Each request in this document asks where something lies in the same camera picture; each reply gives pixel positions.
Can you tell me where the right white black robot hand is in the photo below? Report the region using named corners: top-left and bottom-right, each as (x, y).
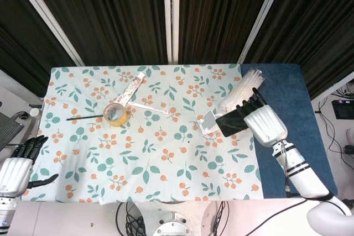
top-left (235, 87), bottom-right (288, 148)

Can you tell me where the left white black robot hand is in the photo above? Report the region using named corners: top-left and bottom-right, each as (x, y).
top-left (0, 135), bottom-right (60, 198)

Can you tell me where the black smartphone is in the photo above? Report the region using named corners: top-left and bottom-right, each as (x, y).
top-left (215, 108), bottom-right (249, 138)

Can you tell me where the white folding phone stand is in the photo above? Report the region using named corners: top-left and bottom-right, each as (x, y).
top-left (196, 110), bottom-right (222, 134)

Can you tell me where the bundle of clear plastic straws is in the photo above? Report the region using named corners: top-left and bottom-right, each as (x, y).
top-left (220, 69), bottom-right (267, 115)

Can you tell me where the grey laptop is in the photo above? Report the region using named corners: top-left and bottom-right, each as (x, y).
top-left (0, 113), bottom-right (25, 150)

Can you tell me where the black box with screen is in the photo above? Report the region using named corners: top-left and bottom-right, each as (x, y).
top-left (331, 99), bottom-right (351, 119)

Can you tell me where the black pencil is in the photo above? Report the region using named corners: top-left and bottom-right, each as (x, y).
top-left (66, 113), bottom-right (105, 122)

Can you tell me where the floral fruit print tablecloth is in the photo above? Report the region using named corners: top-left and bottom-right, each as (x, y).
top-left (21, 64), bottom-right (263, 203)

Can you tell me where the yellow packing tape roll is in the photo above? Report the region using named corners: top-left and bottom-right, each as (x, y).
top-left (103, 102), bottom-right (131, 128)

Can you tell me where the pink toothbrush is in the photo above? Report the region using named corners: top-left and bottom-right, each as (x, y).
top-left (127, 101), bottom-right (169, 114)

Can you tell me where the white robot torso base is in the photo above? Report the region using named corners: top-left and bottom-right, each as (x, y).
top-left (146, 201), bottom-right (216, 236)

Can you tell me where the floral print toothpaste tube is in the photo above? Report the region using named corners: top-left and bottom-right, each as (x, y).
top-left (115, 72), bottom-right (146, 106)

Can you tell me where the dark pleated curtain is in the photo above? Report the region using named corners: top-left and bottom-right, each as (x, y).
top-left (0, 0), bottom-right (354, 101)

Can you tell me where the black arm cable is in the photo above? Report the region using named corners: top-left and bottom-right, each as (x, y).
top-left (284, 177), bottom-right (337, 201)

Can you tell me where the white slanted frame post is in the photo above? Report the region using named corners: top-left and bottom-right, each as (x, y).
top-left (8, 0), bottom-right (82, 67)
top-left (237, 0), bottom-right (290, 64)

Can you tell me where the black cable bundle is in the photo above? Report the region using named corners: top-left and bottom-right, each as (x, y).
top-left (116, 201), bottom-right (147, 236)

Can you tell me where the white upright frame post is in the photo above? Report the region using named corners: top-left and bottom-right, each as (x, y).
top-left (163, 0), bottom-right (180, 64)

